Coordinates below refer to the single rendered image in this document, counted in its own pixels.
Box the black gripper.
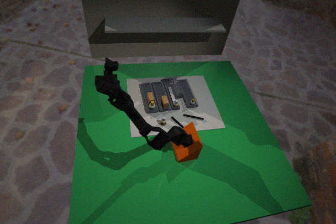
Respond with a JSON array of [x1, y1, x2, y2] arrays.
[[103, 58, 120, 84]]

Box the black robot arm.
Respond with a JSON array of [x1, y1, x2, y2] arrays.
[[94, 74, 193, 151]]

